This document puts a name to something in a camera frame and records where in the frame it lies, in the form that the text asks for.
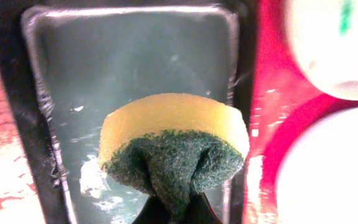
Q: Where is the yellow green sponge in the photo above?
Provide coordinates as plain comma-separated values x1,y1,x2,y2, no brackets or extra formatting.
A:
99,93,250,223

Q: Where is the pale green plate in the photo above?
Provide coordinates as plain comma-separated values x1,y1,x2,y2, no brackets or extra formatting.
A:
283,0,358,100

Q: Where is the dark green water basin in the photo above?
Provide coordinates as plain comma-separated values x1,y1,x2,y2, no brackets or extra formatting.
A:
0,1,257,223

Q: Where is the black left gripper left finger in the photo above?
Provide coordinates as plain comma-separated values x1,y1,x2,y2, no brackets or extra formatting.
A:
132,196,170,224

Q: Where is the red plastic tray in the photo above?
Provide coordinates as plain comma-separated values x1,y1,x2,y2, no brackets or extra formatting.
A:
242,0,358,223

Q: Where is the light blue plate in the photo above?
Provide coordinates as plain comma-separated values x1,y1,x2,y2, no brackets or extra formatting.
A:
276,108,358,224

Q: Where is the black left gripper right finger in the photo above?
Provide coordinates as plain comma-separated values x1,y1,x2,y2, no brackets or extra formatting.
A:
183,193,223,224

